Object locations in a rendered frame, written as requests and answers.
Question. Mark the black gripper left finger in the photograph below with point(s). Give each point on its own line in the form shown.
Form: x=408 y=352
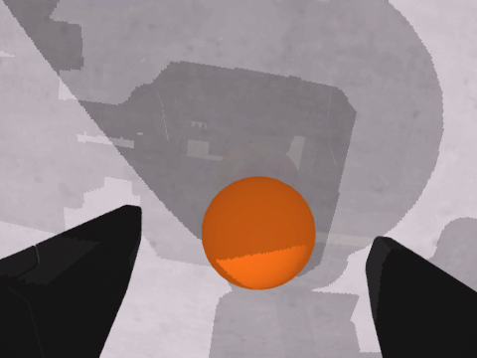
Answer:
x=59 y=298

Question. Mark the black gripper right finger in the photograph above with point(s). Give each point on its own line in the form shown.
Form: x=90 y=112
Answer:
x=419 y=310

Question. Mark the orange ball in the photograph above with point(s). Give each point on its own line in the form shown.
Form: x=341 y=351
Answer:
x=258 y=233

